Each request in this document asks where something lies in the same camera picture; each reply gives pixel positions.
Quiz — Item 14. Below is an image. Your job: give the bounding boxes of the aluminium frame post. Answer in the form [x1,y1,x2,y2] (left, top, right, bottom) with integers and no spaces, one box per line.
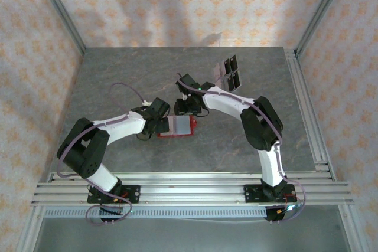
[31,0,87,55]
[17,204,45,252]
[294,0,353,58]
[338,204,360,252]

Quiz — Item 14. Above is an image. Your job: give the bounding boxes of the clear acrylic card stand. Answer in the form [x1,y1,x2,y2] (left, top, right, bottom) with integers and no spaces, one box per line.
[211,53,243,92]

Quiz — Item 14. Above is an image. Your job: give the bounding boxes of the aluminium side rail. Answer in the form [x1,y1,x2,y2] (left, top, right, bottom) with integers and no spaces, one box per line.
[283,47,337,182]

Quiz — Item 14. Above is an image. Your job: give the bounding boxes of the red leather card holder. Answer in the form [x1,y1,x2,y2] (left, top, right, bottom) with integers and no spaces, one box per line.
[157,115,198,139]

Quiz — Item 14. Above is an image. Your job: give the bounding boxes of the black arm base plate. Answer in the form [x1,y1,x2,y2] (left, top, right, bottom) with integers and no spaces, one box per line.
[243,184,296,205]
[87,185,141,205]

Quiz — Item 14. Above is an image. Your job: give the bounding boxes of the aluminium mounting rail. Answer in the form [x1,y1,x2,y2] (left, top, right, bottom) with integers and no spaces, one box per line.
[31,171,354,207]

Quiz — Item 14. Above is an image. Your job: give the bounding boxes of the slotted grey cable duct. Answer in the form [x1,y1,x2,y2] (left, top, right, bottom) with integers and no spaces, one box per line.
[43,207,268,220]

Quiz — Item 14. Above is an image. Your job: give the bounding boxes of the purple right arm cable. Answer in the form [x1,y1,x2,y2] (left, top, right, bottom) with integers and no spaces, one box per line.
[176,72,307,224]

